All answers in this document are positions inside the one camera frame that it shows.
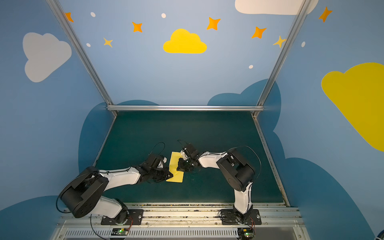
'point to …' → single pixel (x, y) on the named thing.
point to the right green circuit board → (245, 233)
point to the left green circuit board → (119, 231)
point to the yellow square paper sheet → (177, 175)
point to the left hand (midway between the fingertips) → (174, 176)
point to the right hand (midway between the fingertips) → (176, 168)
